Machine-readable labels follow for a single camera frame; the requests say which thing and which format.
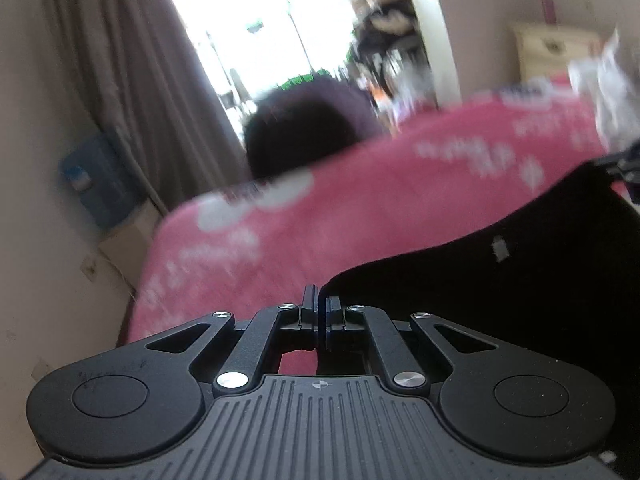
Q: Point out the white cloth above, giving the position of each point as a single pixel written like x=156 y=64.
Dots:
x=610 y=90

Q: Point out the blue box on wall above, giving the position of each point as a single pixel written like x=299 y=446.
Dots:
x=97 y=180

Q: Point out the wheelchair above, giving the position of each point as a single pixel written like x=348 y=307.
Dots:
x=385 y=35

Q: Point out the black t-shirt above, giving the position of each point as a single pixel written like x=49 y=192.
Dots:
x=500 y=310

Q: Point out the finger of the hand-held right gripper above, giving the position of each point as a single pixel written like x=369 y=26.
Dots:
x=625 y=167

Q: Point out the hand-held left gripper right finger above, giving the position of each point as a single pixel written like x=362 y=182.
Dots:
x=327 y=322

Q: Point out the wall socket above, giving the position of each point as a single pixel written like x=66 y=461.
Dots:
x=89 y=267

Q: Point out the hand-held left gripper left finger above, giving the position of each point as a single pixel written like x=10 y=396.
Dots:
x=310 y=317

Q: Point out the grey curtain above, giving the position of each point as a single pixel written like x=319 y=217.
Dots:
x=130 y=60

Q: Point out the white cabinet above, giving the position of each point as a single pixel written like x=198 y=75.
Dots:
x=130 y=245

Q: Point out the pink floral blanket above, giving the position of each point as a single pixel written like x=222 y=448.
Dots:
x=350 y=210

